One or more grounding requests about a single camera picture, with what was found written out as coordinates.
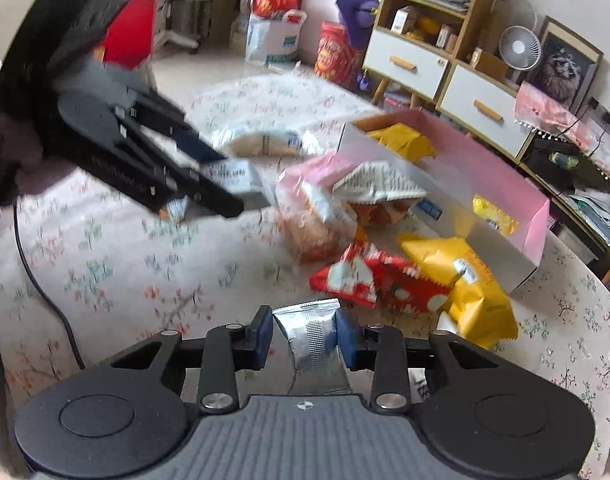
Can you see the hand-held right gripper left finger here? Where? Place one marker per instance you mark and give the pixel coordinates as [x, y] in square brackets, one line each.
[261, 332]

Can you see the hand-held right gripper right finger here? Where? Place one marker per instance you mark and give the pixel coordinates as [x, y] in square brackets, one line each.
[346, 336]

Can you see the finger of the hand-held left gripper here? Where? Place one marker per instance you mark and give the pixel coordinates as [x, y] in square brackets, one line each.
[195, 142]
[220, 200]

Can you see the silver foil snack packet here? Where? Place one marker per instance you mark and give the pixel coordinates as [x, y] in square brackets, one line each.
[310, 340]

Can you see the pink cardboard box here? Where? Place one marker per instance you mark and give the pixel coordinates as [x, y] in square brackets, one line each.
[465, 170]

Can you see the small silver snack packet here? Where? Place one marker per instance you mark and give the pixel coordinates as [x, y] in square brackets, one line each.
[174, 210]

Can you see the clear bread packet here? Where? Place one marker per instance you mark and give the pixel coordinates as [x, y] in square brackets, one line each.
[262, 142]
[310, 215]

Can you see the red snack packet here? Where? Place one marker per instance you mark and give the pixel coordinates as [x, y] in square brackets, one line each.
[385, 280]

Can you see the red object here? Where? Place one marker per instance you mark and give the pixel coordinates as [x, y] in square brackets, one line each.
[132, 35]

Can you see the white shopping bag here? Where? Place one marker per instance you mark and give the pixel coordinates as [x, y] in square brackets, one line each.
[275, 40]

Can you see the white office chair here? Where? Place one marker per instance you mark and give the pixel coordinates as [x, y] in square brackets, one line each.
[180, 0]

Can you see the red plastic bag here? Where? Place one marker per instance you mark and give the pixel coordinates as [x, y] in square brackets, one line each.
[274, 2]

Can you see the red and gold gift bag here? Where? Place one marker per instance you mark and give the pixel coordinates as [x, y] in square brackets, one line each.
[335, 55]

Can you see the purple object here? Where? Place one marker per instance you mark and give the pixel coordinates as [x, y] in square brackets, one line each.
[357, 10]

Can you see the wooden shelf unit with drawer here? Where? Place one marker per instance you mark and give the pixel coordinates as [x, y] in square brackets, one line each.
[410, 65]

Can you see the black bag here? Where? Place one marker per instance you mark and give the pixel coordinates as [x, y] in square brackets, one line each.
[545, 152]

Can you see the pink cloth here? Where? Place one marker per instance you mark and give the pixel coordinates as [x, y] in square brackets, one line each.
[545, 105]

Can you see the small white fan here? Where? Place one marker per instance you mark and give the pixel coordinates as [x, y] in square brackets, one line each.
[519, 52]

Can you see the large white fan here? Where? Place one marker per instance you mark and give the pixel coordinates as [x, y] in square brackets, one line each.
[510, 7]

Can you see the framed animal picture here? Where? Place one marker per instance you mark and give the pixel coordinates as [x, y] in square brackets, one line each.
[565, 67]

